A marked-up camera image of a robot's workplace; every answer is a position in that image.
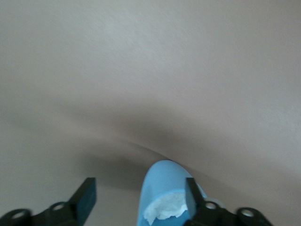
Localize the white crumpled paper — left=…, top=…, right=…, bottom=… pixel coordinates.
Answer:
left=143, top=192, right=189, bottom=226

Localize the light blue plastic cup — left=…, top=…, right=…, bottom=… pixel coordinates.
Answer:
left=136, top=160, right=209, bottom=226

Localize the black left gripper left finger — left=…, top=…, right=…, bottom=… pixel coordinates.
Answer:
left=0, top=177, right=98, bottom=226

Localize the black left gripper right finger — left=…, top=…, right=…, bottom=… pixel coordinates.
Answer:
left=185, top=178, right=275, bottom=226

